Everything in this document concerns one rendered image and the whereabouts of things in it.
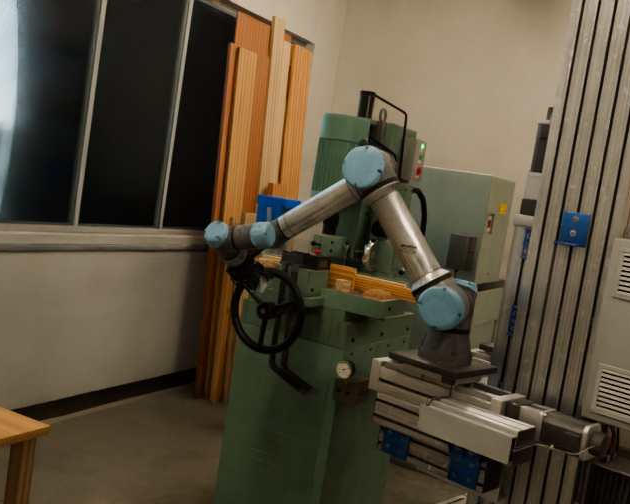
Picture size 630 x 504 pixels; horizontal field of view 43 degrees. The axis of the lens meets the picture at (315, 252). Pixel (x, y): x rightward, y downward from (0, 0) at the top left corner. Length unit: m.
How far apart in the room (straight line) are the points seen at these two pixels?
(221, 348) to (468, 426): 2.45
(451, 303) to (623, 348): 0.44
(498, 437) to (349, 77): 3.91
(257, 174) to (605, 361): 2.88
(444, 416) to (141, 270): 2.35
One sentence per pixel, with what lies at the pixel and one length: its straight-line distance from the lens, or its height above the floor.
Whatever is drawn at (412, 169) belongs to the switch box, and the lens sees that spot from 3.08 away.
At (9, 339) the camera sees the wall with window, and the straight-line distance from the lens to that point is 3.57.
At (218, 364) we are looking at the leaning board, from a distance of 4.32.
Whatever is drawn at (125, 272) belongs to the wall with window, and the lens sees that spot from 4.00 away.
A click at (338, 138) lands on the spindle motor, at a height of 1.42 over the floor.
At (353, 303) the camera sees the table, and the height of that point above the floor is 0.87.
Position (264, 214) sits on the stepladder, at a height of 1.07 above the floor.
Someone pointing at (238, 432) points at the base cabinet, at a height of 0.31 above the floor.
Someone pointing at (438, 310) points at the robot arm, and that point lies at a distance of 2.06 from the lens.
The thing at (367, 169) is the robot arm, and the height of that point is 1.31.
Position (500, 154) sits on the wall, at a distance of 5.15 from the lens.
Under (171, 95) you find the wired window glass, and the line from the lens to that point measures 4.22.
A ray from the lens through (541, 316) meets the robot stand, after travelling 2.27.
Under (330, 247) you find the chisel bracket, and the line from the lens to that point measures 2.87.
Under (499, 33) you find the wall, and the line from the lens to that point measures 5.29.
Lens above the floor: 1.25
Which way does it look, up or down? 5 degrees down
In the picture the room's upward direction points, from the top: 9 degrees clockwise
